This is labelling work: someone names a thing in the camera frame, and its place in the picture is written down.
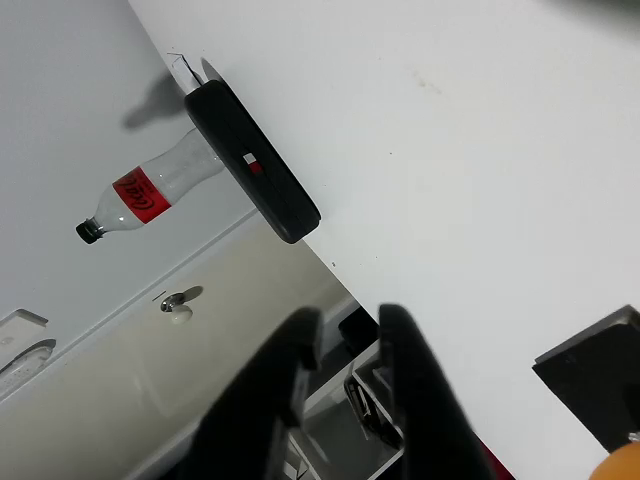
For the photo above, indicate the cream panel door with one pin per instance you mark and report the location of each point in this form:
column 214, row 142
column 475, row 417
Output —
column 150, row 375

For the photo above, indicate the white wall fixture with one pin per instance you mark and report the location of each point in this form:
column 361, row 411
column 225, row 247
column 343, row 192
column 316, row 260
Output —
column 20, row 360

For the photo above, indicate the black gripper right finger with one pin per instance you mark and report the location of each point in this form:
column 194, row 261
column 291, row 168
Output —
column 430, row 415

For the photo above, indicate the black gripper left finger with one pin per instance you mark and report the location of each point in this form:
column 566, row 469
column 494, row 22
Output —
column 250, row 410

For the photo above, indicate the black square pad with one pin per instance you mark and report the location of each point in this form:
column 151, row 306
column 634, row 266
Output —
column 590, row 380

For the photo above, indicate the clear cola bottle red label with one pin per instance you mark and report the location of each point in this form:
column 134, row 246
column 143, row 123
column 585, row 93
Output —
column 140, row 195

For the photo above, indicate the black item in shelf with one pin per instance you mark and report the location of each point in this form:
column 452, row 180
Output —
column 370, row 420

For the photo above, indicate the white shelf unit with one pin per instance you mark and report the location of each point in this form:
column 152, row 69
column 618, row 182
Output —
column 327, row 395

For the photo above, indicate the black oblong case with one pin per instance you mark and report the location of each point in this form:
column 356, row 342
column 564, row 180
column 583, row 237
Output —
column 250, row 160

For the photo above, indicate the yellow rubber duck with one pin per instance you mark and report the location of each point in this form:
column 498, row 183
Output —
column 625, row 465

